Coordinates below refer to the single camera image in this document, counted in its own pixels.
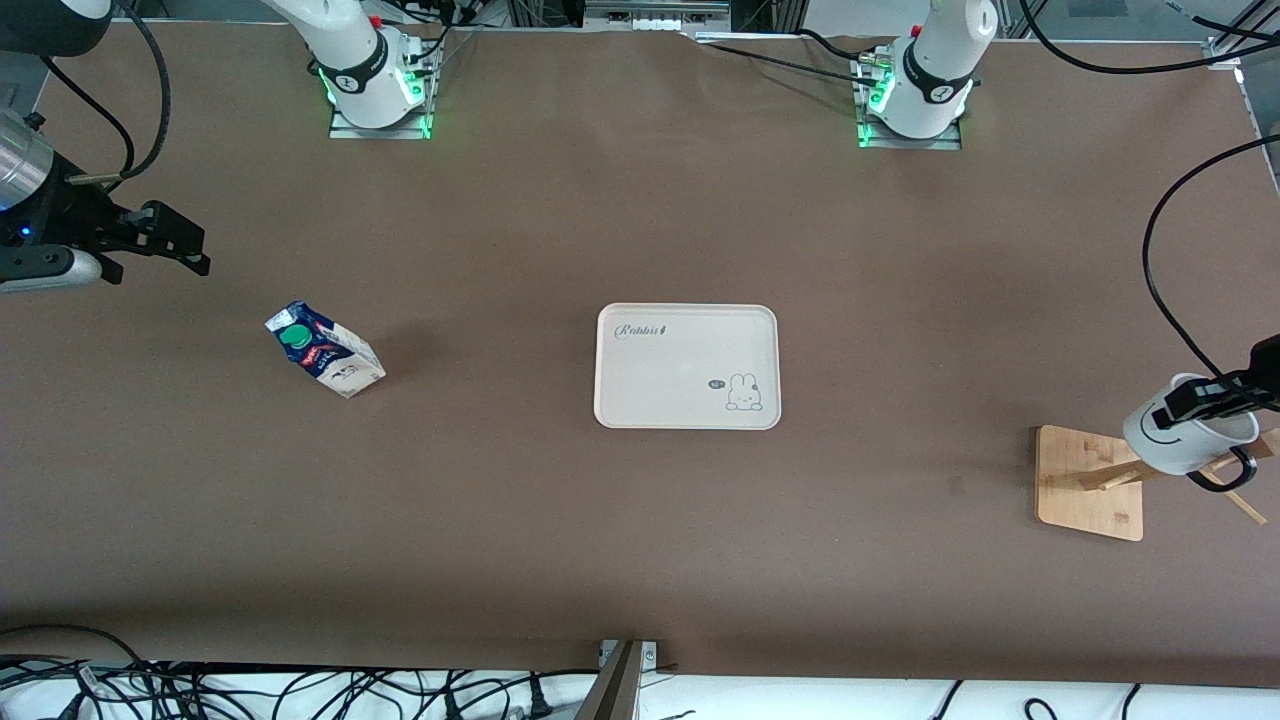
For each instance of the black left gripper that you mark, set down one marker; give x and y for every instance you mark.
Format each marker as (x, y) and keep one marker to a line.
(1264, 379)

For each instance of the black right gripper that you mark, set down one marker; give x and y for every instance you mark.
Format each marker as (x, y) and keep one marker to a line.
(72, 213)

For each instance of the blue and white milk carton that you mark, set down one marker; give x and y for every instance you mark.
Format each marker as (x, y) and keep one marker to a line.
(345, 365)

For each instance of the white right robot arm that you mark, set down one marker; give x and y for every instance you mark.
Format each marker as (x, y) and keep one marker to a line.
(350, 60)

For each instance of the wooden cup rack with pegs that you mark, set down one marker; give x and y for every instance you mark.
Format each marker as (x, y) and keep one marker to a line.
(1085, 490)

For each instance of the cream tray with rabbit print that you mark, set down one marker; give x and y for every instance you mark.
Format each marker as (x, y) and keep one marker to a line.
(660, 380)

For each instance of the grey power strip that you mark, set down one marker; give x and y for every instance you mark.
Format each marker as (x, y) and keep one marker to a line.
(655, 12)

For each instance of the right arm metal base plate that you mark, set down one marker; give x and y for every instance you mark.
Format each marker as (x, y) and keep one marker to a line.
(415, 95)

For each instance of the aluminium frame profile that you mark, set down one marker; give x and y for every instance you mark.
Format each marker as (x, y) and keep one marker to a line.
(1245, 45)

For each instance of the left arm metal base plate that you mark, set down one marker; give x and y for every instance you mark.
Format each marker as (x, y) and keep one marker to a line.
(868, 125)

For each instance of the metal table edge bracket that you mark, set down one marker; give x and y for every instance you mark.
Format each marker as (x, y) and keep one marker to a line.
(625, 680)

